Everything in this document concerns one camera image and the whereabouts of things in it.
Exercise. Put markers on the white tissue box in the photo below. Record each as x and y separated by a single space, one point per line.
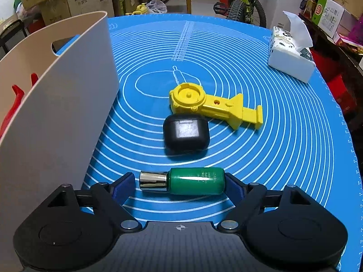
289 59

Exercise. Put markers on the pink patterned packet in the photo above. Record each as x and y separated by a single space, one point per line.
351 41

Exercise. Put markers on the green and black bicycle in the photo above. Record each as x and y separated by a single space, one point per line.
241 8

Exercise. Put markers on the black earbud case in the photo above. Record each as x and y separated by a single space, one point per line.
185 136

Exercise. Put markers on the amber drink bottle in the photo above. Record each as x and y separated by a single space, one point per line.
310 7

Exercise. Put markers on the blue silicone baking mat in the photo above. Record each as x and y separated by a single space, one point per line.
283 147

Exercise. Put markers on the yellow toy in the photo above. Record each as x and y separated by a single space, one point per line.
139 9

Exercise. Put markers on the yellow plastic tool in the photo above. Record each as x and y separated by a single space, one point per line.
188 96

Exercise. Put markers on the red gift box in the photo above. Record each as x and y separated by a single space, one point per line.
341 95

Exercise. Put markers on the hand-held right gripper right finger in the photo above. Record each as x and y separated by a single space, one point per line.
231 187

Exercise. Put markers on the crumpled plastic bag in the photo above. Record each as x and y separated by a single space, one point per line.
157 5

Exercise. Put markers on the green bottle with silver cap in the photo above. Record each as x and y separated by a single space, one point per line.
195 180

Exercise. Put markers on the dark wooden side table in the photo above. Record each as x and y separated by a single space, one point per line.
348 62

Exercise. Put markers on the beige plastic basket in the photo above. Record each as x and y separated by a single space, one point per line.
56 119

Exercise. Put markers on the red figurine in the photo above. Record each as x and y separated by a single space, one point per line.
11 110

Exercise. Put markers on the green and white carton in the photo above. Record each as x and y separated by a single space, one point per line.
326 14

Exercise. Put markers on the green bag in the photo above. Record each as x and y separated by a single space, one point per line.
17 0

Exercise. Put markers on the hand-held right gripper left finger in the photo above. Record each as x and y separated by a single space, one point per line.
124 188

